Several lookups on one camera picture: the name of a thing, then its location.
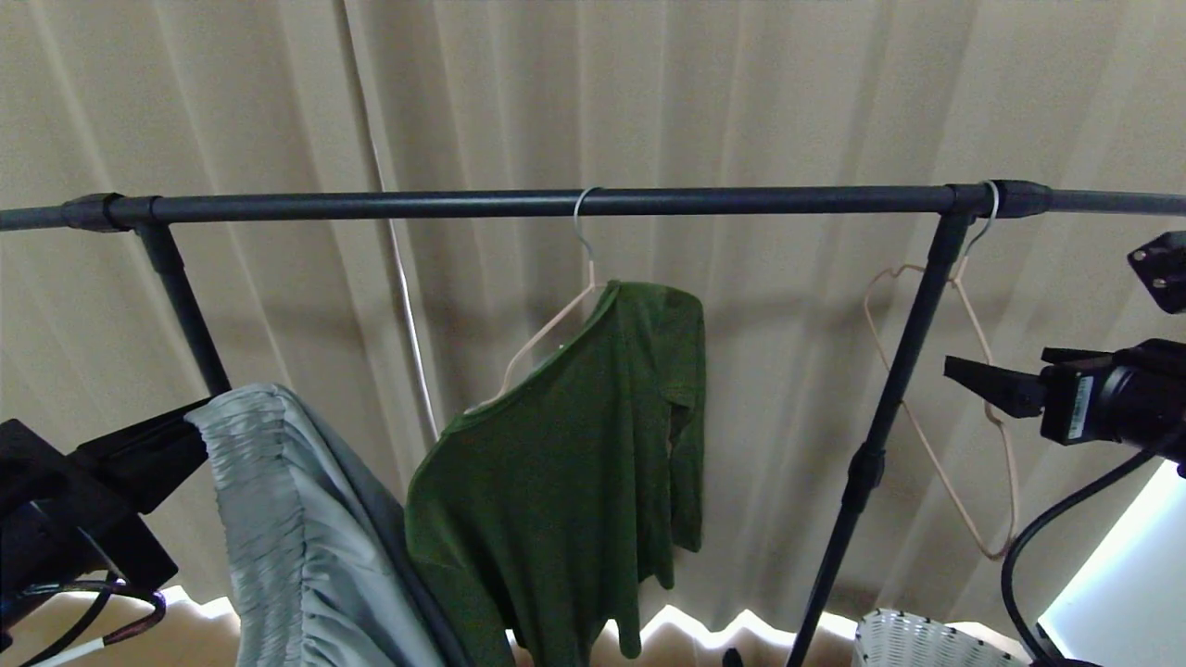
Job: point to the beige curtain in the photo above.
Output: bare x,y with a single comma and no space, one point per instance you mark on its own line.
741,93

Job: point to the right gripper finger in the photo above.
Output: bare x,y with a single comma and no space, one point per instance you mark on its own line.
1010,391

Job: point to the black clothes rack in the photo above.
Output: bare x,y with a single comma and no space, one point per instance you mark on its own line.
463,202

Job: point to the white laundry basket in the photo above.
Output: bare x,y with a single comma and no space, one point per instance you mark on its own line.
927,644

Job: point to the pink clothes hanger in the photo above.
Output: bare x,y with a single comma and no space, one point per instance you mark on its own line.
1015,509
590,273

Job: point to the pale grey shorts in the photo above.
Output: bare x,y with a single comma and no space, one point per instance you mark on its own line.
296,556

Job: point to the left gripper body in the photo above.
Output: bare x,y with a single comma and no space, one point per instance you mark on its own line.
74,547

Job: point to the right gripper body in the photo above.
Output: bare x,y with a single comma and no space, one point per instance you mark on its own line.
1130,398

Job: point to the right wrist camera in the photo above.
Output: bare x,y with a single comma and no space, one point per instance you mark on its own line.
1163,273

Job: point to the green long-sleeved shirt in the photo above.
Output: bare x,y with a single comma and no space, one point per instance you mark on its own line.
556,482

